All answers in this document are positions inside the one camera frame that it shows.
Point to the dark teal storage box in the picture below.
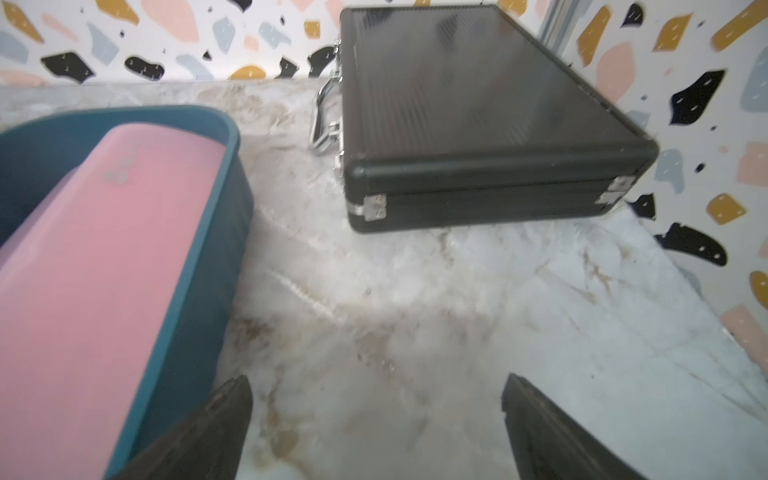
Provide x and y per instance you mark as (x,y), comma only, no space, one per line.
(34,158)

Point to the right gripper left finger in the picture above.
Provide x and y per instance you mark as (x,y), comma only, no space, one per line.
(207,444)

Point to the black briefcase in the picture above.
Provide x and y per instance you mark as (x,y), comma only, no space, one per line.
(456,115)

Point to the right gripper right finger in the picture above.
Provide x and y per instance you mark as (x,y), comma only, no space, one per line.
(548,444)

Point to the pink pencil case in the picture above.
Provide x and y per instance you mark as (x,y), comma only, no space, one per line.
(84,300)
(19,235)

